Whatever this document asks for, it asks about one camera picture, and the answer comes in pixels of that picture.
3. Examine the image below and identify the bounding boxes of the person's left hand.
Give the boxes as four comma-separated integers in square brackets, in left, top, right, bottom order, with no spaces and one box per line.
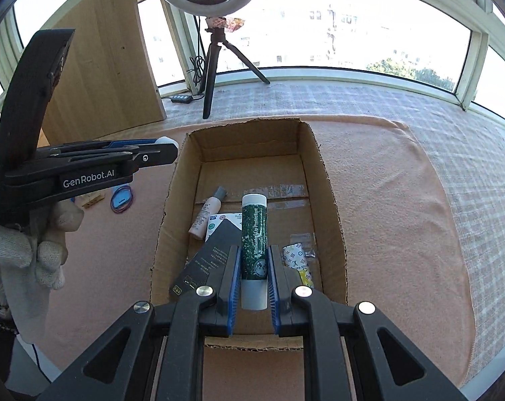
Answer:
[0,203,86,345]

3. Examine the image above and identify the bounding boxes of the small pink bottle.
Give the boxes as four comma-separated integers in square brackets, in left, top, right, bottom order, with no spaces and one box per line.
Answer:
[188,186,229,241]

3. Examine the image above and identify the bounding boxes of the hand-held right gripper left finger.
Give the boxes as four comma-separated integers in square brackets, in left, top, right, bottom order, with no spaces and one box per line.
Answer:
[38,244,241,401]

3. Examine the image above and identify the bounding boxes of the light oak wooden board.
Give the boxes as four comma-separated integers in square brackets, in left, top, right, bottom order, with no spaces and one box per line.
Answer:
[39,0,167,145]

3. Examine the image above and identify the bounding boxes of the checkered cloth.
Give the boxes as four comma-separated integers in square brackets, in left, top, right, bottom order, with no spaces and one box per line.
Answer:
[161,79,505,389]

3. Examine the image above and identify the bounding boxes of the dark grey card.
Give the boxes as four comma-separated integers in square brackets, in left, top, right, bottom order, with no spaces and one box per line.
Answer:
[169,219,242,301]

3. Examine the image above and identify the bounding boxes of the black tripod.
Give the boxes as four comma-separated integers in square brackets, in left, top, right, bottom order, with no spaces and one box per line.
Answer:
[200,16,271,120]

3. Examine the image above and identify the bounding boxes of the cardboard box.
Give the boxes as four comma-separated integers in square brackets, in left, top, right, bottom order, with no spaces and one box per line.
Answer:
[150,118,348,349]

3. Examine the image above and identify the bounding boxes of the white patterned tissue pack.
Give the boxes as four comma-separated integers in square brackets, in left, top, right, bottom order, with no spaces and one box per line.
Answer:
[205,212,242,243]

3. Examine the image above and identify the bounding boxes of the green lip balm tube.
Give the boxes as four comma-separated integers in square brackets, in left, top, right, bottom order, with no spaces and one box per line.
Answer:
[241,193,270,310]

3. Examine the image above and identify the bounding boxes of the black ring light cable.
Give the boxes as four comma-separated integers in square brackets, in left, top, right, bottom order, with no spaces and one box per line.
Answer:
[161,0,213,106]

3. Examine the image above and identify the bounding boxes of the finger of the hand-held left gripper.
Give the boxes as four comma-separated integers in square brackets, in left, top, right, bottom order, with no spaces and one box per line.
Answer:
[47,138,162,154]
[34,143,180,171]

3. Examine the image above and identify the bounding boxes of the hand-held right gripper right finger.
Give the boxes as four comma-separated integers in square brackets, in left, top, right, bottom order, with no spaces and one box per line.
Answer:
[268,244,468,401]

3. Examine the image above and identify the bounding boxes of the dark red rubber band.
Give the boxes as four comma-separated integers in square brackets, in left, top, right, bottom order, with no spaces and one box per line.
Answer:
[110,192,135,215]

